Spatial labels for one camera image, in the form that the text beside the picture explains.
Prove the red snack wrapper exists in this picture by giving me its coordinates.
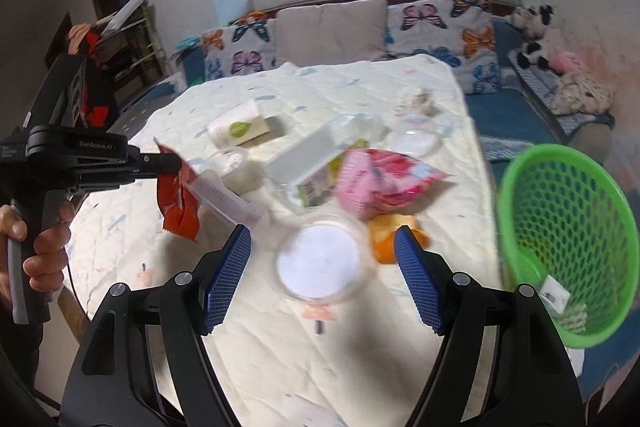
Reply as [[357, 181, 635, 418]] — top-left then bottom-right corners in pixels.
[[156, 157, 200, 242]]

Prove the white green paper cup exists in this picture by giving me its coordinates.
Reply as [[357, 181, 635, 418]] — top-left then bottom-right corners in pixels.
[[207, 100, 269, 148]]

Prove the clear plastic lidded cup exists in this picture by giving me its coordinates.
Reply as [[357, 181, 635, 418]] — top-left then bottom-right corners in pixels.
[[260, 208, 376, 307]]

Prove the clear plastic bottle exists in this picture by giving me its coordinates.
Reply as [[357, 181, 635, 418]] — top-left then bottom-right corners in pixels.
[[265, 108, 385, 212]]

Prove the white tissue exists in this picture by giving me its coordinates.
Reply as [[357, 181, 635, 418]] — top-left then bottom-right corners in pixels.
[[395, 87, 433, 117]]

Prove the person's left hand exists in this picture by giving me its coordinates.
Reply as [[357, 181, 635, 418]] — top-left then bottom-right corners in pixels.
[[1, 200, 75, 310]]

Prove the small white carton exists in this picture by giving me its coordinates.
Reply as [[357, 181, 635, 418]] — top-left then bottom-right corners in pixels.
[[538, 275, 570, 317]]

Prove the metal shelf rack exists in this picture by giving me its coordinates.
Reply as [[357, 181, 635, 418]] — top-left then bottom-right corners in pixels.
[[94, 0, 166, 108]]

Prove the green plastic mesh basket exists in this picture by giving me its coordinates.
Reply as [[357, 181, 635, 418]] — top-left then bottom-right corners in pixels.
[[497, 144, 639, 349]]

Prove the orange peel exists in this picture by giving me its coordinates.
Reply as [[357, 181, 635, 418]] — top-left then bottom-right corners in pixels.
[[366, 212, 432, 266]]

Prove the small butterfly pillow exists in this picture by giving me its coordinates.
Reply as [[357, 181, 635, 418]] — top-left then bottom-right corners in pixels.
[[201, 12, 277, 81]]

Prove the pink snack bag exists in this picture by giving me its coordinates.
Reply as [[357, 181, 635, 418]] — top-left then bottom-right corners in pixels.
[[332, 148, 448, 220]]

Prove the round clear plastic lid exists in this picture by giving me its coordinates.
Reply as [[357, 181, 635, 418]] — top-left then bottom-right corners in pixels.
[[386, 128, 440, 157]]

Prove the white quilted table cover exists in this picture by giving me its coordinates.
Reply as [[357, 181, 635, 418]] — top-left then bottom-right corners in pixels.
[[62, 53, 504, 427]]

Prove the beige patterned cloth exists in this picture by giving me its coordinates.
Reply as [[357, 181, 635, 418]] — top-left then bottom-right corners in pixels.
[[550, 70, 615, 116]]

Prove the pink plush toy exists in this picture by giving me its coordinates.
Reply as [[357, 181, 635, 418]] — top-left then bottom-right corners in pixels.
[[549, 51, 585, 76]]

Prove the beige cushion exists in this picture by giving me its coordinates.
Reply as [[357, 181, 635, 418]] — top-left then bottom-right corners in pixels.
[[276, 0, 387, 67]]

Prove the large butterfly pillow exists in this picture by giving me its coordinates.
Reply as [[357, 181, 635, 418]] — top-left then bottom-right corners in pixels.
[[386, 0, 503, 94]]

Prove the black white cow plush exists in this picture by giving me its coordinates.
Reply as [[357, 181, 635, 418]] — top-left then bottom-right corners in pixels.
[[504, 4, 554, 70]]

